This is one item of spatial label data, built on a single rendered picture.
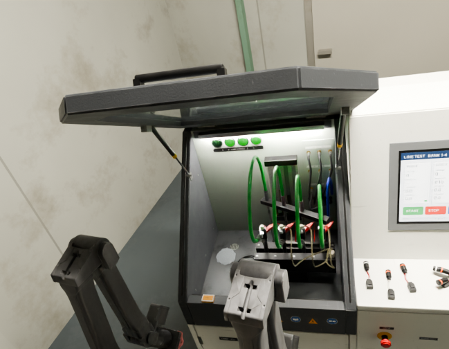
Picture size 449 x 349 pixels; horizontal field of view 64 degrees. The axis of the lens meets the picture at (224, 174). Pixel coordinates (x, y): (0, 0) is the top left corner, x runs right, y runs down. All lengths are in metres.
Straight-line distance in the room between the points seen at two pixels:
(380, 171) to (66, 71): 2.23
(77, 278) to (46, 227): 1.91
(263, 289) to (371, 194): 0.85
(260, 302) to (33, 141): 2.20
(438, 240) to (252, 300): 1.03
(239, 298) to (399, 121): 0.90
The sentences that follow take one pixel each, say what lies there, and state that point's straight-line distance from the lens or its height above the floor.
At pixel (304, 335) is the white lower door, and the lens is 1.64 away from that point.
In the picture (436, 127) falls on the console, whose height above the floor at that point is 1.49.
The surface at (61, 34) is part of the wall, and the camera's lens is 2.94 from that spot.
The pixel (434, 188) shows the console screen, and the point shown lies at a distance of 1.49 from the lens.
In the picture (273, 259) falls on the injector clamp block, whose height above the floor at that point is 0.98.
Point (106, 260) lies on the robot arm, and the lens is 0.93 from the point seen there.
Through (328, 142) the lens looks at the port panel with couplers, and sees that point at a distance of 1.60.
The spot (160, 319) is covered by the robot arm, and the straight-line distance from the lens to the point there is 1.27.
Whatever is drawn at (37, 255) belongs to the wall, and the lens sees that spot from 2.79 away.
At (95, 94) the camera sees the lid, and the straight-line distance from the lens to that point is 0.75.
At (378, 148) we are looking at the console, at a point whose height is 1.43.
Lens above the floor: 2.18
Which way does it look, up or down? 34 degrees down
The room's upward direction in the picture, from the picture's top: 13 degrees counter-clockwise
